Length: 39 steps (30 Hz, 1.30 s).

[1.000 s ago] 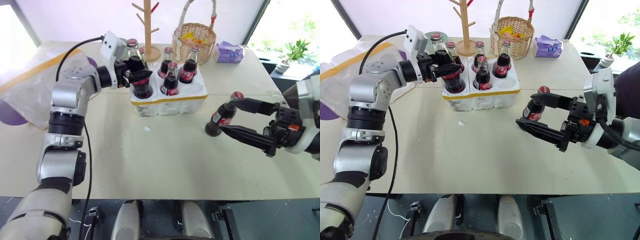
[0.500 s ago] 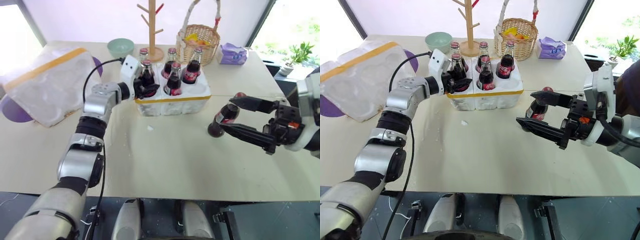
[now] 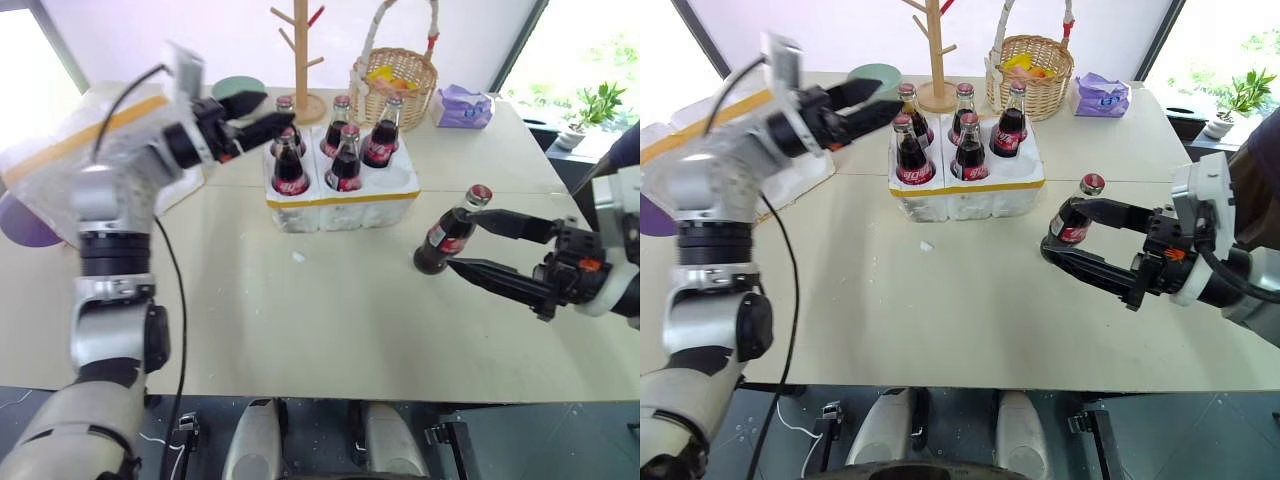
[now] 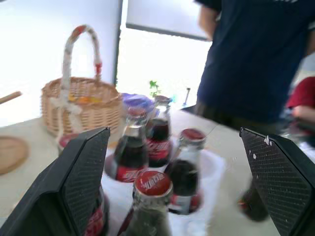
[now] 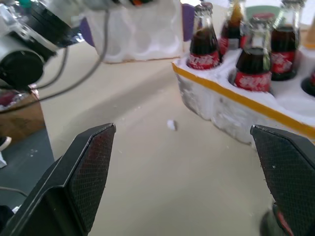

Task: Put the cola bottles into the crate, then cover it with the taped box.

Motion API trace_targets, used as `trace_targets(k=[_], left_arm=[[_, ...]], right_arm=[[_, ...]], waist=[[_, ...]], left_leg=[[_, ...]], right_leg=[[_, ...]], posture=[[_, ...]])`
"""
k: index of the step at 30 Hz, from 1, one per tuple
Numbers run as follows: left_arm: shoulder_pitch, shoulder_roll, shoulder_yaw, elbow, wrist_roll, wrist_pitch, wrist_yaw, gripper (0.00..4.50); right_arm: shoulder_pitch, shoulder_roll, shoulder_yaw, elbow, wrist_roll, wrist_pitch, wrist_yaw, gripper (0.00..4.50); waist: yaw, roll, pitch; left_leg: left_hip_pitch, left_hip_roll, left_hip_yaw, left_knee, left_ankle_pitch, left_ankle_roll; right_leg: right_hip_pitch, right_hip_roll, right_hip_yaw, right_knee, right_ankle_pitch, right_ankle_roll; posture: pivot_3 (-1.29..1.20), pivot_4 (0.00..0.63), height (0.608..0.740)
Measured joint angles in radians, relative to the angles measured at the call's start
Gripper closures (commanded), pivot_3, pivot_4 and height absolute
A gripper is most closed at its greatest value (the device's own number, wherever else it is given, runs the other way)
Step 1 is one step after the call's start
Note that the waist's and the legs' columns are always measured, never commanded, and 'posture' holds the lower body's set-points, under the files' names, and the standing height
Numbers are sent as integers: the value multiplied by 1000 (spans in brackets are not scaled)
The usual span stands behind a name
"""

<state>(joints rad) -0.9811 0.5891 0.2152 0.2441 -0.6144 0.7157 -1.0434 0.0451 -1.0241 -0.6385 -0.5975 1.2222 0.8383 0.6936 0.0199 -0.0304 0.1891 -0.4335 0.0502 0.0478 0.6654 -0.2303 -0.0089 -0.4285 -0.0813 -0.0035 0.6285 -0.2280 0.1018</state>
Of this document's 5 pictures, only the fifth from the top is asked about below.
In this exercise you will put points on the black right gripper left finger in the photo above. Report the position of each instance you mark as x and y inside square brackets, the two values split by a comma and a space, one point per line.
[81, 172]

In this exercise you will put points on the white foam taped box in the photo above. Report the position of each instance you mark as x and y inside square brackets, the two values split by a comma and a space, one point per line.
[145, 32]

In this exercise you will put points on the small white foam crumb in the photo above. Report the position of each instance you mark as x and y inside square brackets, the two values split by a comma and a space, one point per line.
[172, 125]

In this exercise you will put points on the white foam crate yellow tape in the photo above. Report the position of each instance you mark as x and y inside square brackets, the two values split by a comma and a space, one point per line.
[248, 108]

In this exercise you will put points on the purple object behind foam box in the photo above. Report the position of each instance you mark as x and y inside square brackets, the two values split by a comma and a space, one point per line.
[187, 22]

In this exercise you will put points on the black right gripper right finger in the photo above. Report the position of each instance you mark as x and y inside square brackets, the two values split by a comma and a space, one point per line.
[290, 172]

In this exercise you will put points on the black shoe white sole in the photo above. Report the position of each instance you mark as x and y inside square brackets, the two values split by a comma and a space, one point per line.
[4, 142]

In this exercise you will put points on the glass cola bottle red label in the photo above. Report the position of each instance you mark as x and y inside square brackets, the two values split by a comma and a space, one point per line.
[254, 71]
[310, 84]
[231, 29]
[204, 46]
[285, 44]
[273, 222]

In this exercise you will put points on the brown cardboard box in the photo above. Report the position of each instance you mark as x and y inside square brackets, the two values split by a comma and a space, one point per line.
[21, 120]

